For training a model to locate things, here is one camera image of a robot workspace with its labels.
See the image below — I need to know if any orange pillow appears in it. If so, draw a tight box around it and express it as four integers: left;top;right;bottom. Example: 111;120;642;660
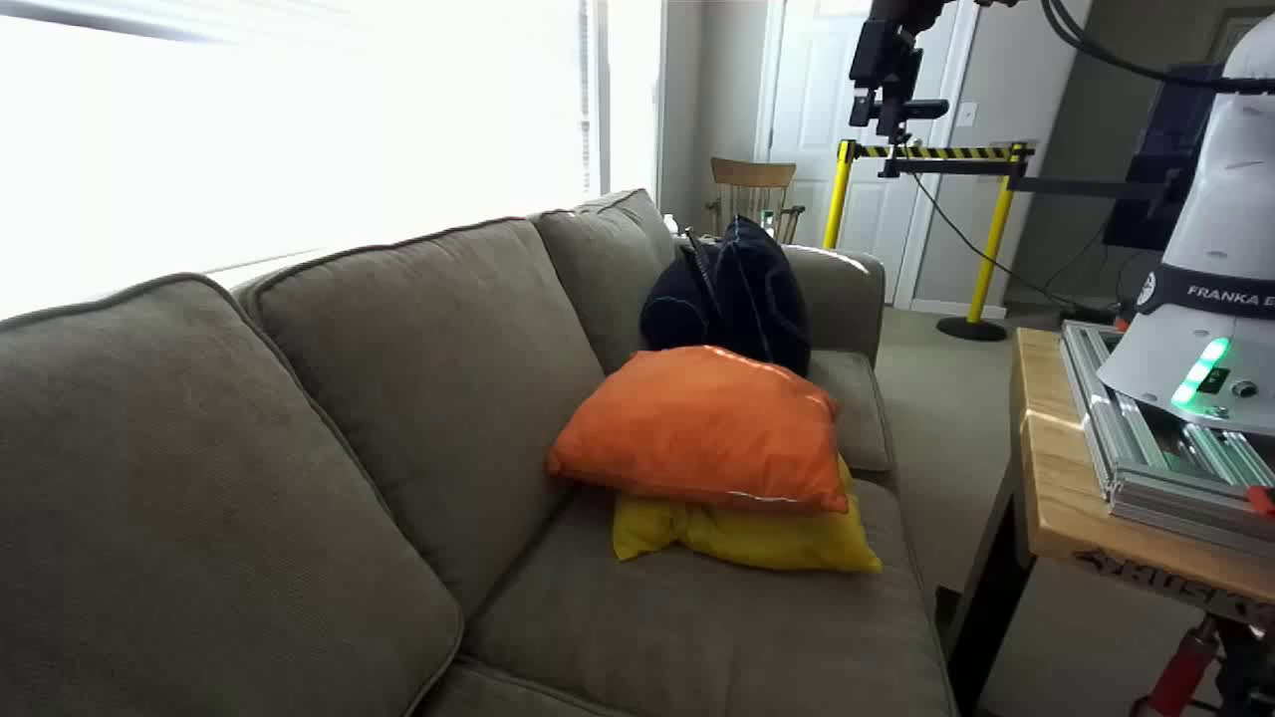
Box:
540;339;856;517

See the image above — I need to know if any yellow pillow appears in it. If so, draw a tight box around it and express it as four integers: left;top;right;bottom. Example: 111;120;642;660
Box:
609;453;884;579

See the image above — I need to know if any wooden table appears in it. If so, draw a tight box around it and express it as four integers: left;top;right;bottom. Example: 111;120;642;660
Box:
949;323;1275;717

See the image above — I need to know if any white door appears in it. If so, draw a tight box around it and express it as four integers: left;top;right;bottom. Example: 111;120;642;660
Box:
754;0;986;312

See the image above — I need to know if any yellow black striped barrier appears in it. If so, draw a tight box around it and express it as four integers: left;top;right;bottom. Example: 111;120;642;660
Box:
818;135;1043;347

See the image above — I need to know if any dark blue pillow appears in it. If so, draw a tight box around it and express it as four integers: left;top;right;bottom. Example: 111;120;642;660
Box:
638;210;818;380

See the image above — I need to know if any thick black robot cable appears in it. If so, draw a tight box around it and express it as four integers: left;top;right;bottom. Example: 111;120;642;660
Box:
1034;0;1275;95

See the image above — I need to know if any red clamp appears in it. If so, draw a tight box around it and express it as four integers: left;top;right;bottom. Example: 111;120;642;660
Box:
1142;619;1221;717

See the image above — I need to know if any wooden chair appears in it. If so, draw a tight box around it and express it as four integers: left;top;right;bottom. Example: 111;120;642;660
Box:
701;154;808;247

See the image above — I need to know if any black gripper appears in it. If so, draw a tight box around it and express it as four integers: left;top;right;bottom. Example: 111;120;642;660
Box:
847;0;957;142

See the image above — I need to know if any thin black cable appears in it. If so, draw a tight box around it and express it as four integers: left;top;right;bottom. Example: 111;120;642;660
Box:
908;169;1021;278

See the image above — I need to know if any grey-brown fabric sofa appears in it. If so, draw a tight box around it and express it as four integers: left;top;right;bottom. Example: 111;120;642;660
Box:
0;182;964;717

